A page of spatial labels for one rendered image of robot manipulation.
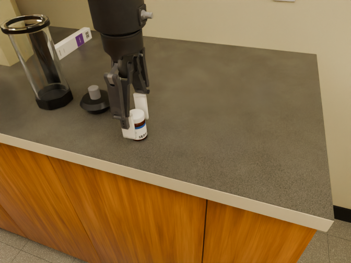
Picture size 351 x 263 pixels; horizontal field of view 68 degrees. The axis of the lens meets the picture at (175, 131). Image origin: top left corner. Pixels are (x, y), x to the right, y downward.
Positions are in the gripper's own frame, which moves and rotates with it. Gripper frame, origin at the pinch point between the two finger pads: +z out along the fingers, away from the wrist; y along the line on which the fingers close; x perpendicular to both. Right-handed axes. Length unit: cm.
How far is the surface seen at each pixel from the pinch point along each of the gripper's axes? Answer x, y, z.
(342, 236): -85, 49, 99
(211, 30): -5, 63, 2
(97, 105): 13.3, 5.1, 2.5
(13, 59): 61, 25, 4
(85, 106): 16.6, 4.2, 2.8
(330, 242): -79, 44, 99
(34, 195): 43, -5, 41
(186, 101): -7.5, 17.4, 5.6
